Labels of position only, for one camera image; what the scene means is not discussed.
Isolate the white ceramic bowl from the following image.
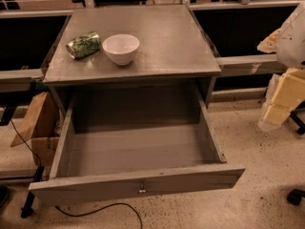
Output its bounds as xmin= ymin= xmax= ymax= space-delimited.
xmin=102 ymin=34 xmax=140 ymax=66

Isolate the grey top drawer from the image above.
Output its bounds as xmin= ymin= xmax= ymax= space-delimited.
xmin=30 ymin=84 xmax=245 ymax=206

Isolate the black tripod stand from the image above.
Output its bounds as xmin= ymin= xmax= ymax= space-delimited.
xmin=21 ymin=166 xmax=45 ymax=219

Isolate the black chair caster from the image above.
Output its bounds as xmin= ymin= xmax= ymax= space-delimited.
xmin=287 ymin=189 xmax=305 ymax=206

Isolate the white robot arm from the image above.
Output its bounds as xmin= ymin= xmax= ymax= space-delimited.
xmin=257 ymin=2 xmax=305 ymax=132

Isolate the grey drawer cabinet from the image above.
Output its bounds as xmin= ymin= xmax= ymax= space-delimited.
xmin=44 ymin=5 xmax=221 ymax=125

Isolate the brown cardboard box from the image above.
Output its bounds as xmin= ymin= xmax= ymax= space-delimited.
xmin=10 ymin=92 xmax=59 ymax=166

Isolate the grey left railing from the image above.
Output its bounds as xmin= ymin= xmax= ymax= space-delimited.
xmin=0 ymin=10 xmax=72 ymax=93

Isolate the green crushed soda can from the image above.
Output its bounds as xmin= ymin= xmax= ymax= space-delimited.
xmin=66 ymin=31 xmax=101 ymax=59

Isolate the black floor cable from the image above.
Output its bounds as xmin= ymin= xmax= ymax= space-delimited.
xmin=9 ymin=119 xmax=144 ymax=229

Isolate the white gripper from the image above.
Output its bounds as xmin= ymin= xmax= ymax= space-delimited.
xmin=257 ymin=29 xmax=305 ymax=132

